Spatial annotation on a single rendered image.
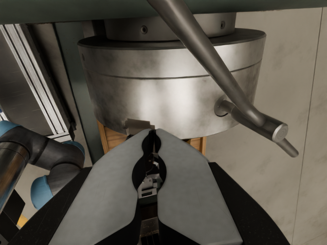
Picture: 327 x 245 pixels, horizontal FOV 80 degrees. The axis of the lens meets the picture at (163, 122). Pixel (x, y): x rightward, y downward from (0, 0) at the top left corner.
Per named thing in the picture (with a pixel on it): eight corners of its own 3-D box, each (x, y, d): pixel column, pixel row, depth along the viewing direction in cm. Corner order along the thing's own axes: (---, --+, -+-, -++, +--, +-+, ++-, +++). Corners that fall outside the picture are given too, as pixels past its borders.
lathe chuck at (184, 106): (75, 52, 44) (99, 97, 19) (194, 39, 55) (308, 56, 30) (84, 91, 48) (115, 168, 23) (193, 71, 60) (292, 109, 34)
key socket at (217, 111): (223, 94, 30) (237, 100, 27) (210, 112, 30) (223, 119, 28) (211, 83, 28) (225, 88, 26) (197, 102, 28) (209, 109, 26)
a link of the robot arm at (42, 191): (35, 167, 46) (23, 196, 39) (84, 158, 48) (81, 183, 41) (46, 191, 50) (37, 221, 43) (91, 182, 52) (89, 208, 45)
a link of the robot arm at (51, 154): (54, 129, 54) (43, 152, 45) (91, 146, 60) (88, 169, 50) (40, 149, 56) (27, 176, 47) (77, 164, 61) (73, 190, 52)
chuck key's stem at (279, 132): (219, 95, 30) (292, 129, 20) (210, 107, 30) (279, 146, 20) (210, 88, 28) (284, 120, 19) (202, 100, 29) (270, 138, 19)
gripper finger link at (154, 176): (171, 162, 50) (137, 169, 49) (171, 157, 50) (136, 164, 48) (176, 175, 46) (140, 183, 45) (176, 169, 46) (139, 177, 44)
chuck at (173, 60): (71, 35, 42) (91, 59, 17) (194, 26, 54) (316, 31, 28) (75, 52, 44) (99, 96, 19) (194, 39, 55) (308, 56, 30)
